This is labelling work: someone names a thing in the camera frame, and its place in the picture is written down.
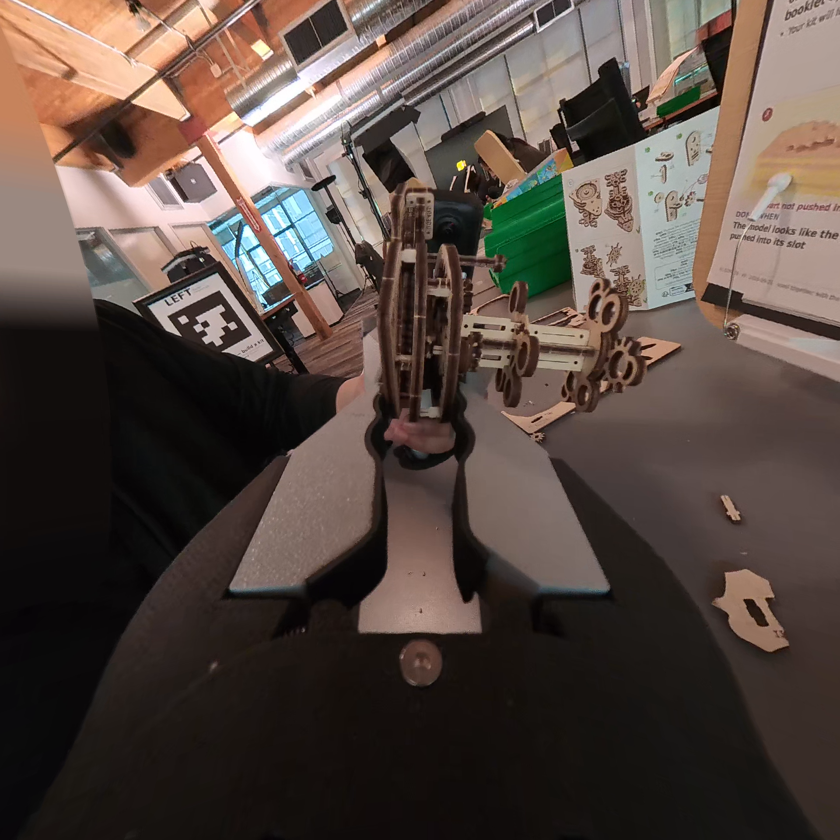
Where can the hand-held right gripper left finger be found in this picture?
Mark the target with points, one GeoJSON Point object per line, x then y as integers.
{"type": "Point", "coordinates": [302, 525]}

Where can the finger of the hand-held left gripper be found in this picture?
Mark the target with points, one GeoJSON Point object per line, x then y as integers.
{"type": "Point", "coordinates": [371, 367]}

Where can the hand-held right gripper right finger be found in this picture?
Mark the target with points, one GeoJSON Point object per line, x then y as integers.
{"type": "Point", "coordinates": [538, 525]}

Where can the wooden gear model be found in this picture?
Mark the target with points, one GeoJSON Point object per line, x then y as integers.
{"type": "Point", "coordinates": [499, 341]}

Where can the white printed kit box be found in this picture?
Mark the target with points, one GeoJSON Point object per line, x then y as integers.
{"type": "Point", "coordinates": [604, 262]}

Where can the person's left forearm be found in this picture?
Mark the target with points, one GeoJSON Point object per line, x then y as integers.
{"type": "Point", "coordinates": [229, 394]}

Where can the green plastic bin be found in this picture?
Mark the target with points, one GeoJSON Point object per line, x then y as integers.
{"type": "Point", "coordinates": [525, 243]}

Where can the colourful cardboard box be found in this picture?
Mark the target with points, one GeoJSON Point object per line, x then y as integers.
{"type": "Point", "coordinates": [544, 172]}

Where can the black softbox light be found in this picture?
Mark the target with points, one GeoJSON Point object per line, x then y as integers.
{"type": "Point", "coordinates": [387, 151]}

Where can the wavy wooden sheet offcut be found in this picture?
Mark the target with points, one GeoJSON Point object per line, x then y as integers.
{"type": "Point", "coordinates": [544, 413]}

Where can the person's black shirt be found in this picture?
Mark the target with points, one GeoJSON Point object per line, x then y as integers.
{"type": "Point", "coordinates": [164, 512]}

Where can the black framed marker sign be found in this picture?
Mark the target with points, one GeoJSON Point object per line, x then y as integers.
{"type": "Point", "coordinates": [210, 328]}

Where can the black office chair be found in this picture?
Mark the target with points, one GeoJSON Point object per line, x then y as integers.
{"type": "Point", "coordinates": [604, 111]}

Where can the small wooden peg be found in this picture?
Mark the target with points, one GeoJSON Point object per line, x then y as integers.
{"type": "Point", "coordinates": [730, 508]}

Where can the instruction sheet on stand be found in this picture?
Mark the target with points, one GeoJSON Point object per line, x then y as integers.
{"type": "Point", "coordinates": [787, 262]}

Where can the small wooden bracket piece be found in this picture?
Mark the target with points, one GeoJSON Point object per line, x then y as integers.
{"type": "Point", "coordinates": [735, 604]}

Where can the black wall speaker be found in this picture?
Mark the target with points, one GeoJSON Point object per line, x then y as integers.
{"type": "Point", "coordinates": [191, 182]}

